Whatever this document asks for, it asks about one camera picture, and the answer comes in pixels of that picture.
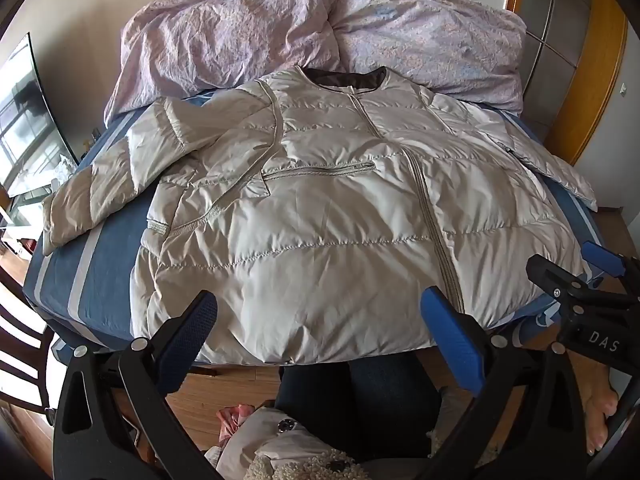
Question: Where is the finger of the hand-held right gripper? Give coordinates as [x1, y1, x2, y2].
[526, 253, 640, 322]
[581, 241, 640, 287]

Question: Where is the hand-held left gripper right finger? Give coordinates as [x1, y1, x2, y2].
[415, 286, 590, 480]

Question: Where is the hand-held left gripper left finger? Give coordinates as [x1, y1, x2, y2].
[52, 290, 221, 480]

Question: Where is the beige puffer jacket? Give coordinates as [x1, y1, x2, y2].
[41, 66, 598, 367]

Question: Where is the person's right hand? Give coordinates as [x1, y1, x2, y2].
[574, 359, 622, 457]

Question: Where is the pink cloth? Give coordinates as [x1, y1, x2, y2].
[216, 402, 262, 442]

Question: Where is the person's leg in dark jeans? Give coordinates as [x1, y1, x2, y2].
[272, 355, 443, 463]

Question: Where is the bed with blue striped sheet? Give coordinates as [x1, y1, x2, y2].
[22, 87, 621, 361]

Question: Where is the white coat with button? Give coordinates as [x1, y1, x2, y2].
[215, 406, 353, 480]

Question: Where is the dark wooden chair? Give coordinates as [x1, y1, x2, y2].
[0, 260, 66, 426]

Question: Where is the cream fleece garment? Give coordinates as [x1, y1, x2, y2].
[244, 449, 373, 480]

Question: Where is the white television stand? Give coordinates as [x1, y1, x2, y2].
[0, 187, 51, 261]

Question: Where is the flat screen television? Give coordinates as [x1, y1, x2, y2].
[0, 32, 81, 198]

